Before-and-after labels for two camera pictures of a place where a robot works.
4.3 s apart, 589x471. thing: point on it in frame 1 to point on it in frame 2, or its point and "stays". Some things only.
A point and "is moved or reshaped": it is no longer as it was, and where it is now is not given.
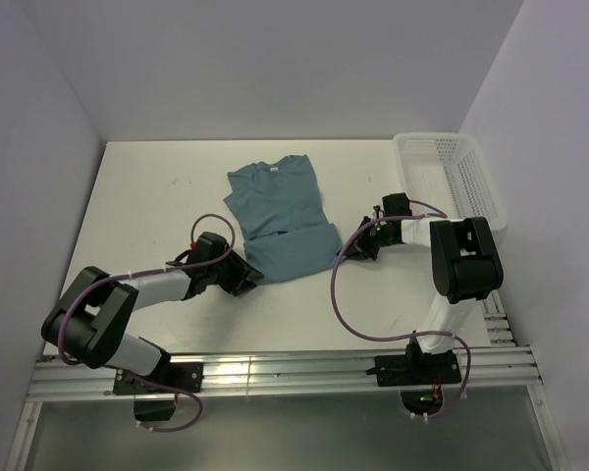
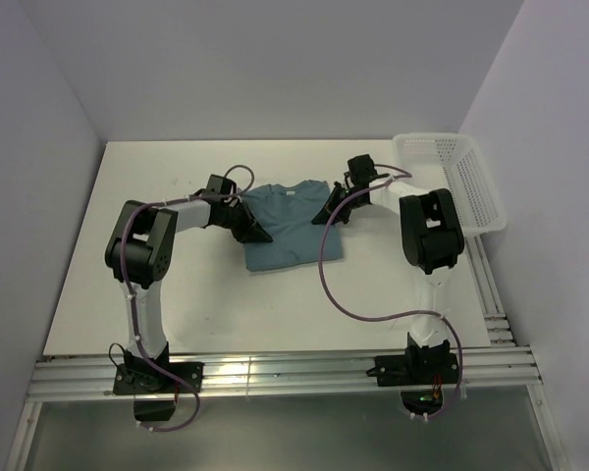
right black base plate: (416, 368) stays
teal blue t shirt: (279, 208) is moved or reshaped
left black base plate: (187, 376) stays
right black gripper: (359, 245) to (332, 213)
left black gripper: (240, 270) to (250, 230)
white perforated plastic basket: (448, 171) stays
